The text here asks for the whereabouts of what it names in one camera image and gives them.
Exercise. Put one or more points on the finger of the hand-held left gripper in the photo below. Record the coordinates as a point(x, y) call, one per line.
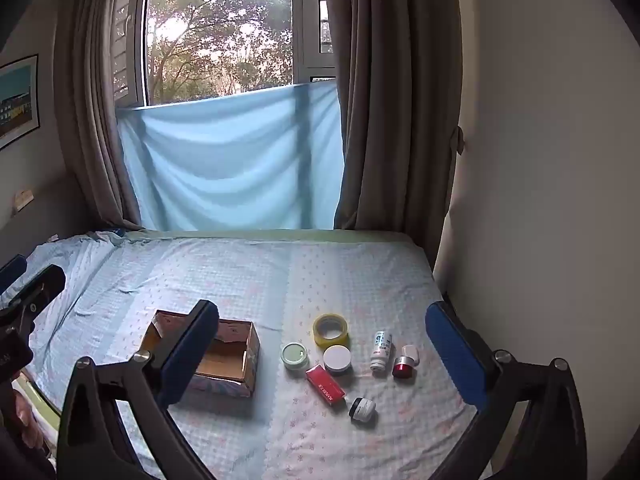
point(12, 270)
point(45, 282)

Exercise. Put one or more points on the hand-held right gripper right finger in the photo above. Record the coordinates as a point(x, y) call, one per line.
point(455, 360)

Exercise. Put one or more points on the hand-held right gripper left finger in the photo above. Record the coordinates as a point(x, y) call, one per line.
point(190, 355)

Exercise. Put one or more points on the cardboard box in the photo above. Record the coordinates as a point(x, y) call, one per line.
point(225, 360)

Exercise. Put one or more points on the red jar with silver lid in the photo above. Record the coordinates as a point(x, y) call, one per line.
point(404, 367)

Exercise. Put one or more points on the white pill bottle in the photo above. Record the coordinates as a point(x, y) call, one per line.
point(381, 350)

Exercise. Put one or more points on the white jar with black lid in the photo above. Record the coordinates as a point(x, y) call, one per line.
point(362, 409)

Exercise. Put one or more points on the green lid jar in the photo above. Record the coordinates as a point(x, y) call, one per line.
point(295, 356)

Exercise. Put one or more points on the white jar with green stripes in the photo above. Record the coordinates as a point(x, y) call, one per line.
point(337, 360)

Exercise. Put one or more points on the red rectangular box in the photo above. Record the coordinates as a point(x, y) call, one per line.
point(325, 385)

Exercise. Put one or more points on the small white plastic case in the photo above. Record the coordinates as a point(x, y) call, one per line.
point(410, 352)

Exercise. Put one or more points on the pink floral cloth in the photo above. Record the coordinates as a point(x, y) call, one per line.
point(27, 415)

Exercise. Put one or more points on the small dark blue cloth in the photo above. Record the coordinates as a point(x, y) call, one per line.
point(117, 233)

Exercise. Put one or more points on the yellow tape roll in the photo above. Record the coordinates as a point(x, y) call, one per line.
point(320, 337)

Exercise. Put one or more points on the blue checked floral bedsheet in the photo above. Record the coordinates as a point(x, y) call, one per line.
point(310, 280)

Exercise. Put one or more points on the green under sheet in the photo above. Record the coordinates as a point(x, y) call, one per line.
point(275, 235)

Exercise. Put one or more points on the brown curtain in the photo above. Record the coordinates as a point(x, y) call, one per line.
point(395, 110)
point(100, 110)

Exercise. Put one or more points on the light blue hanging cloth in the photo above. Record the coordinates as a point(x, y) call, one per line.
point(225, 160)

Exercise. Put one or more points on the window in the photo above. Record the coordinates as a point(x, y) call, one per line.
point(220, 35)

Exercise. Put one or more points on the beige wall switch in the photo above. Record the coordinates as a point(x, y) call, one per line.
point(23, 199)

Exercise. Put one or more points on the framed wall picture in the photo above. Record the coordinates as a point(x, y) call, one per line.
point(17, 100)

